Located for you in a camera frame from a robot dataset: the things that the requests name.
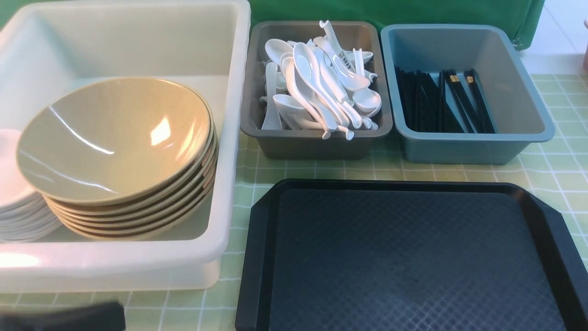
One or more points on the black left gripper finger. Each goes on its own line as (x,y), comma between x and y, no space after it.
(104,316)

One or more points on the beige noodle bowl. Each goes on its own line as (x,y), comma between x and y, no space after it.
(114,139)

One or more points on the bottom stacked beige bowl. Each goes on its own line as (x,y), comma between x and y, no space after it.
(143,227)

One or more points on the stack of white plates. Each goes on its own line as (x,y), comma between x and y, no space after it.
(24,214)

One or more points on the black plastic serving tray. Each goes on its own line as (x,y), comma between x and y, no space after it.
(353,255)

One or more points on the large white plastic tub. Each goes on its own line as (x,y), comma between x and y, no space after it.
(51,48)

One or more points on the pile of white spoons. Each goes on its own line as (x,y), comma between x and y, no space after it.
(317,85)

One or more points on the grey plastic spoon bin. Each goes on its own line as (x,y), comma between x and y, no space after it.
(309,144)

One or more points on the pile of black chopsticks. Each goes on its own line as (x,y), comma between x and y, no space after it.
(448,103)

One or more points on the blue plastic chopstick bin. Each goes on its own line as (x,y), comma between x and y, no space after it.
(517,110)

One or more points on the green checkered tablecloth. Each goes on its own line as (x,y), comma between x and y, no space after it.
(555,171)

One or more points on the green cloth backdrop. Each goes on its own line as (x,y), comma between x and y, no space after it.
(518,19)

